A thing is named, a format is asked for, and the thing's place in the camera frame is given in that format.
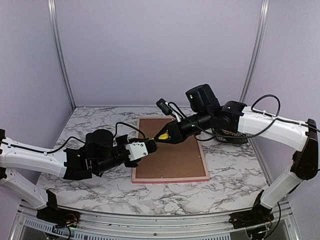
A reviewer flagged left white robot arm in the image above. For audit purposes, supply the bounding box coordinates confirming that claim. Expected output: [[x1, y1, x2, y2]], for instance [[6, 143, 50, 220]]
[[0, 129, 148, 223]]

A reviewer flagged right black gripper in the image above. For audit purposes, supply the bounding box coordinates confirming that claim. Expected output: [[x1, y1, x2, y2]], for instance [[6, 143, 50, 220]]
[[154, 108, 214, 145]]

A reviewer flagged aluminium corner post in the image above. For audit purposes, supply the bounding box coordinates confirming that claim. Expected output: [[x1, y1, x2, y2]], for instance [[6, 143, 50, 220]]
[[47, 0, 76, 111], [239, 0, 270, 103]]

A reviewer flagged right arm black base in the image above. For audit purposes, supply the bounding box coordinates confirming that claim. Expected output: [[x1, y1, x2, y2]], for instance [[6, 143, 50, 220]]
[[229, 209, 274, 229]]

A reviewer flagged right aluminium corner post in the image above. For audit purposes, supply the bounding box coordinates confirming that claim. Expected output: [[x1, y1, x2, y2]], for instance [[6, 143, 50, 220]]
[[239, 0, 270, 103]]

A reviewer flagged aluminium front rail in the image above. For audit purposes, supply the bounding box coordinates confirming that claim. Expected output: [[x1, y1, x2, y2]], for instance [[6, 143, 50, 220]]
[[8, 200, 301, 240]]

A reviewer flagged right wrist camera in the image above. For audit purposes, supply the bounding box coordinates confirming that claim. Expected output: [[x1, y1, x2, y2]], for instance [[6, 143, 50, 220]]
[[156, 98, 183, 122]]

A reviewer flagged black patterned tray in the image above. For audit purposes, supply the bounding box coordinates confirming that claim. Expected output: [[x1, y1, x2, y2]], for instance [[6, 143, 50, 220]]
[[212, 129, 248, 144]]

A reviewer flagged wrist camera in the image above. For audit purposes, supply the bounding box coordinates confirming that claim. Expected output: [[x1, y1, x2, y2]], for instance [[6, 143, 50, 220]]
[[125, 139, 158, 161], [156, 98, 183, 122]]

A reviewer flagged left aluminium corner post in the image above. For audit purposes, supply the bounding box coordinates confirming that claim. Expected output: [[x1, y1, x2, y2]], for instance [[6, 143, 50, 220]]
[[47, 0, 76, 111]]

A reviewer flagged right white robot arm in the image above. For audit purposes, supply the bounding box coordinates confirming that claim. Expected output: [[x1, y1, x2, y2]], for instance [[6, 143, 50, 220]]
[[154, 84, 319, 224]]

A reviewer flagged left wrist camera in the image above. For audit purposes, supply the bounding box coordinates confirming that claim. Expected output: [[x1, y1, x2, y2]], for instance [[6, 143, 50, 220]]
[[125, 139, 158, 161]]

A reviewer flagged yellow handled screwdriver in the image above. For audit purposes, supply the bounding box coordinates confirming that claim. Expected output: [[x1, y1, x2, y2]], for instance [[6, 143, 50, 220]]
[[152, 131, 170, 141]]

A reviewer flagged pink wooden picture frame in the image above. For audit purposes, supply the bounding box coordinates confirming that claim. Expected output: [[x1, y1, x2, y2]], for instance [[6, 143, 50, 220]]
[[130, 117, 211, 185]]

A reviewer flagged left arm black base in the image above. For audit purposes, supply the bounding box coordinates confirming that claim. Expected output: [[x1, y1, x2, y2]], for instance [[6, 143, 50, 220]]
[[36, 189, 80, 226]]

